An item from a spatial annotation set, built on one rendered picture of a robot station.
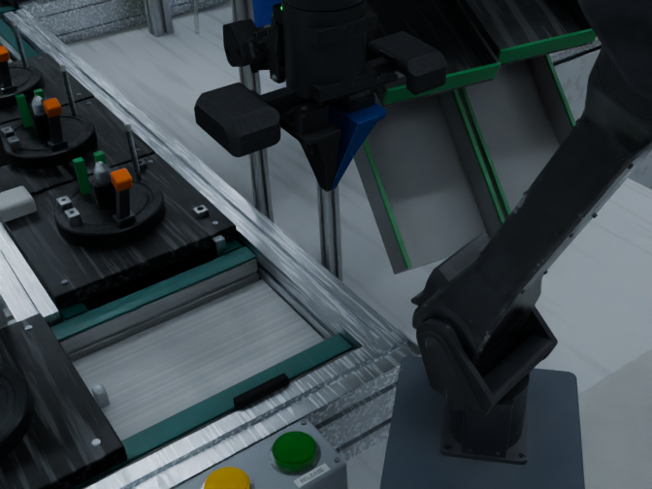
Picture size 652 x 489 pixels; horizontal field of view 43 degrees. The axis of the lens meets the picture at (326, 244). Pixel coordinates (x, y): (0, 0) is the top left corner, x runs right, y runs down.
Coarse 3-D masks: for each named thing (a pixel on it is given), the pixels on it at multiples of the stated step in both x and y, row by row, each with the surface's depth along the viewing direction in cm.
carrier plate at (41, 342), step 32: (32, 320) 91; (0, 352) 87; (32, 352) 87; (64, 352) 87; (32, 384) 83; (64, 384) 83; (64, 416) 79; (96, 416) 79; (32, 448) 76; (64, 448) 76; (96, 448) 76; (0, 480) 73; (32, 480) 73; (64, 480) 74
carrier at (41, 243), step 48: (48, 192) 113; (96, 192) 104; (144, 192) 108; (192, 192) 112; (48, 240) 104; (96, 240) 102; (144, 240) 103; (192, 240) 103; (48, 288) 96; (96, 288) 97
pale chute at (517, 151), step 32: (512, 64) 104; (544, 64) 101; (480, 96) 102; (512, 96) 103; (544, 96) 103; (480, 128) 101; (512, 128) 102; (544, 128) 103; (512, 160) 101; (544, 160) 102; (512, 192) 100
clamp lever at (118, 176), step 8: (112, 168) 99; (112, 176) 96; (120, 176) 96; (128, 176) 97; (120, 184) 96; (128, 184) 97; (120, 192) 98; (128, 192) 99; (120, 200) 99; (128, 200) 100; (120, 208) 100; (128, 208) 101; (120, 216) 102
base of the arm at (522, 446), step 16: (528, 384) 60; (512, 400) 58; (448, 416) 64; (464, 416) 60; (496, 416) 59; (512, 416) 60; (448, 432) 64; (464, 432) 60; (480, 432) 60; (496, 432) 60; (512, 432) 61; (448, 448) 62; (464, 448) 62; (480, 448) 61; (496, 448) 61; (512, 448) 62
